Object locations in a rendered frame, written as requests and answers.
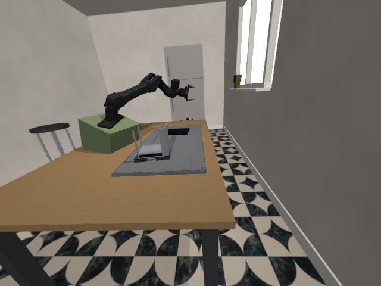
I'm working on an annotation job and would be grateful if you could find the white well plate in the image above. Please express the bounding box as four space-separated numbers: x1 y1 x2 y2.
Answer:
139 144 162 155

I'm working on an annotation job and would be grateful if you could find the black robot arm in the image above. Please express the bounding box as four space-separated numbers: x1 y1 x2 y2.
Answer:
97 73 188 129

